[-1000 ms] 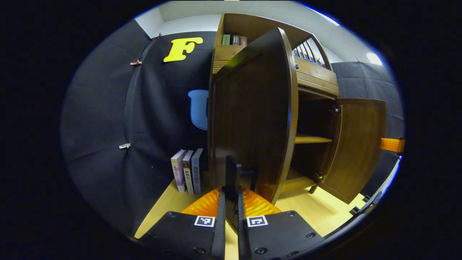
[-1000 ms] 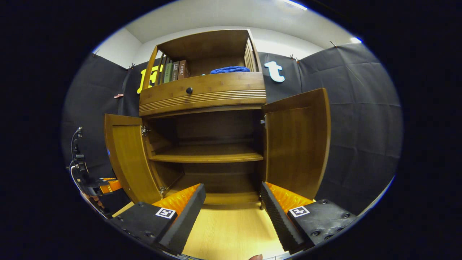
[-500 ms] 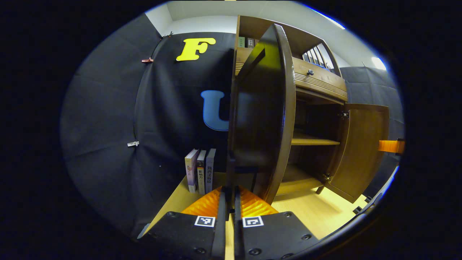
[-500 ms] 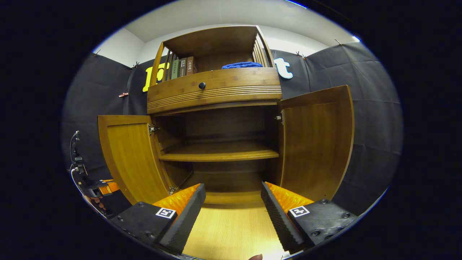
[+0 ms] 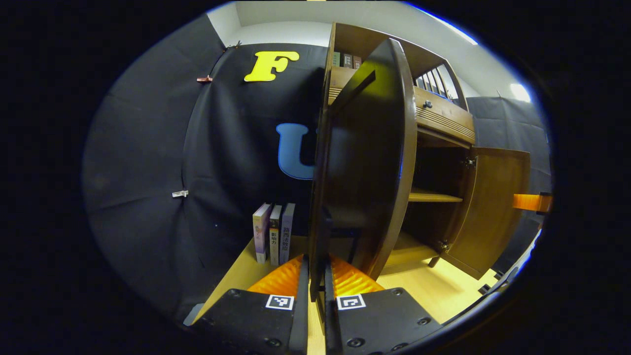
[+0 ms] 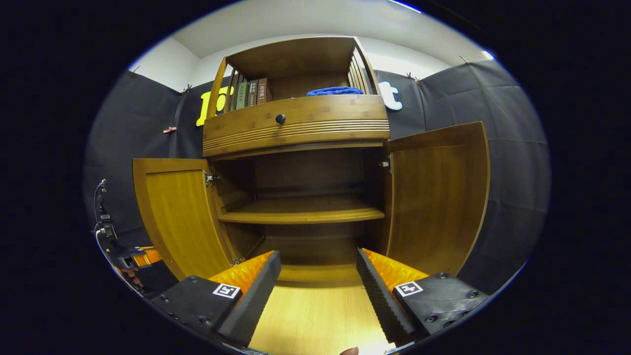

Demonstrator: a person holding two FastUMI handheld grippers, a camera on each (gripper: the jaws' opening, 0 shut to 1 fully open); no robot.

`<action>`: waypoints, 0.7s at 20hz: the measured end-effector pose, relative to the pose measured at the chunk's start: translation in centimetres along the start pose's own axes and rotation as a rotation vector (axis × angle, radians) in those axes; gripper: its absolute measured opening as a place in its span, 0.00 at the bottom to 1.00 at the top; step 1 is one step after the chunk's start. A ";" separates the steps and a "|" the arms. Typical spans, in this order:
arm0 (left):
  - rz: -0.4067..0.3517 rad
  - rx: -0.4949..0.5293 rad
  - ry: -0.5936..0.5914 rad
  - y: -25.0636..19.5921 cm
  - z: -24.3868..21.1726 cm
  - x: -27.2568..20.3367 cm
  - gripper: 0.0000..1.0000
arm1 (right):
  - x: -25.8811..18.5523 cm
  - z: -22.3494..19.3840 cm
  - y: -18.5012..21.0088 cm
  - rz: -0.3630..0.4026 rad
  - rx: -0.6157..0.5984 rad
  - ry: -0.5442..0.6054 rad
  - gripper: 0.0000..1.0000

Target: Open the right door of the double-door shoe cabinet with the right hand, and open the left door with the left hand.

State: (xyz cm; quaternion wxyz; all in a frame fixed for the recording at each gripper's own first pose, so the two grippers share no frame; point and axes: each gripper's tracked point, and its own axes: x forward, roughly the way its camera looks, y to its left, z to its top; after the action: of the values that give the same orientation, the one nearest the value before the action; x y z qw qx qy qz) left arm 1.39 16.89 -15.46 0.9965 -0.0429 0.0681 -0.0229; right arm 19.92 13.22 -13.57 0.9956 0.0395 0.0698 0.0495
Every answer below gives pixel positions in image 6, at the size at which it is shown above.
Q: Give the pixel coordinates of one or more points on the brown book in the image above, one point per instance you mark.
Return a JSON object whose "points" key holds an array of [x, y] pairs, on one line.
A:
{"points": [[263, 91]]}

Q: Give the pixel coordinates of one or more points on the black drawer knob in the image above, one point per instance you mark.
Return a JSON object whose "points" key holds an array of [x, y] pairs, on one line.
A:
{"points": [[280, 119]]}

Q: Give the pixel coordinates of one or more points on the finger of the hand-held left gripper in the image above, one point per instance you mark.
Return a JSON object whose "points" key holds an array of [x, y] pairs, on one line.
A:
{"points": [[148, 256]]}

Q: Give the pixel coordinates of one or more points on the wooden cabinet shelf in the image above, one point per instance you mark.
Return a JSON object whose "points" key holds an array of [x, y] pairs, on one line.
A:
{"points": [[300, 212]]}

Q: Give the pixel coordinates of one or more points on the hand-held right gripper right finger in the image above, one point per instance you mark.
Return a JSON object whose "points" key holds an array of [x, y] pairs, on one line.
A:
{"points": [[382, 301]]}

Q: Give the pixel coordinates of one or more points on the wooden shoe cabinet door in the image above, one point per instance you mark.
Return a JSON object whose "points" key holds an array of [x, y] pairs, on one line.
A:
{"points": [[182, 222], [436, 197]]}

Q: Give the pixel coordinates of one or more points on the grey book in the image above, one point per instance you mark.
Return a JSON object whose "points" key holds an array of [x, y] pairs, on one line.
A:
{"points": [[253, 93]]}

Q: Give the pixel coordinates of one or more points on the wooden double-door shoe cabinet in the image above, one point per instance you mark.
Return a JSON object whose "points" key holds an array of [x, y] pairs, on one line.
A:
{"points": [[305, 172]]}

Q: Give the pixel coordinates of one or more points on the blue towel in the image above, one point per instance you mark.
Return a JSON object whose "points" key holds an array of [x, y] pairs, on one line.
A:
{"points": [[335, 91]]}

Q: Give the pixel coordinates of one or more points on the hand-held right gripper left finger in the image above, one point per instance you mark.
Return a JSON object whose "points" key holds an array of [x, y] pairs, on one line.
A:
{"points": [[251, 303]]}

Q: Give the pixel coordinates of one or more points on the green book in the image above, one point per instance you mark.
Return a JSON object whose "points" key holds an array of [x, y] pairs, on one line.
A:
{"points": [[242, 96]]}

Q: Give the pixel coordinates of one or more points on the wooden drawer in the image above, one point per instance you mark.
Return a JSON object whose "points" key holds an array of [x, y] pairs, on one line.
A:
{"points": [[325, 118]]}

